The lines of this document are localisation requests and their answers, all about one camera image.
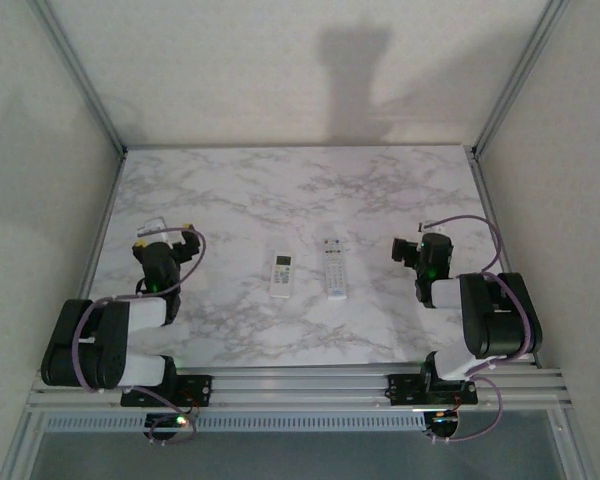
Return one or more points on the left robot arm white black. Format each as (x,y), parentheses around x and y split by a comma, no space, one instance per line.
(115,340)

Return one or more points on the long white remote control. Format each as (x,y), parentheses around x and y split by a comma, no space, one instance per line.
(335,272)

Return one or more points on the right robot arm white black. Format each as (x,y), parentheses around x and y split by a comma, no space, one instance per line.
(495,315)

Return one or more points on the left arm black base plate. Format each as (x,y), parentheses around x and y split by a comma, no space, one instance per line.
(200,387)

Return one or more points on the aluminium mounting rail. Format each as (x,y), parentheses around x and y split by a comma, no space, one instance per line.
(300,385)

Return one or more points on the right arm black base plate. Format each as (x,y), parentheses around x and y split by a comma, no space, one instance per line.
(402,387)

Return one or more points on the small white remote control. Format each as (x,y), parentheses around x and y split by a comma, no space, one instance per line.
(282,277)

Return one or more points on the aluminium table side rail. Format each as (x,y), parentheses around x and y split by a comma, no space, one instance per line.
(497,230)
(105,225)

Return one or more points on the aluminium frame post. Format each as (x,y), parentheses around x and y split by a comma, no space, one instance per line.
(80,75)
(516,75)

